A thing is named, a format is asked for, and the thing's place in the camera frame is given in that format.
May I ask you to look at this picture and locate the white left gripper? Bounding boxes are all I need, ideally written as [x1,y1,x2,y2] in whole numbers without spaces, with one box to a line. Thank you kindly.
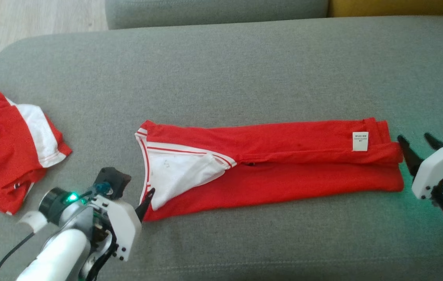
[91,188,156,261]

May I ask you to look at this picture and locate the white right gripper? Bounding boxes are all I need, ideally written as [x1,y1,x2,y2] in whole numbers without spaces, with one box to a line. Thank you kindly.
[397,133,443,200]

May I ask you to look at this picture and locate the red white striped trousers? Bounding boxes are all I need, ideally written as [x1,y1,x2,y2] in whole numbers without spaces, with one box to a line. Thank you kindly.
[135,117,405,222]

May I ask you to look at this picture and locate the yellow pillow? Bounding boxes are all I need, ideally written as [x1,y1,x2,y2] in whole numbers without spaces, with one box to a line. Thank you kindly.
[329,0,443,18]

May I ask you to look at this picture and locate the grey sofa seat cushion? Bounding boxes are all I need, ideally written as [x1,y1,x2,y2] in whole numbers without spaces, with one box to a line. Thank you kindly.
[0,16,443,281]

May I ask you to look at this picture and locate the grey sofa back cushion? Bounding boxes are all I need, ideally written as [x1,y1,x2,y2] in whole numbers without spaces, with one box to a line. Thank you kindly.
[105,0,329,30]

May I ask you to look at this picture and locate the black cable with teal plug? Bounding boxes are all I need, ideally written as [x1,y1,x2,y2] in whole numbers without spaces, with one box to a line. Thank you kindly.
[0,181,113,281]

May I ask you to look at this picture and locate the white paper cable tag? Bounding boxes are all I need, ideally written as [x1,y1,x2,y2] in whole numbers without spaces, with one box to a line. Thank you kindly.
[18,211,48,234]

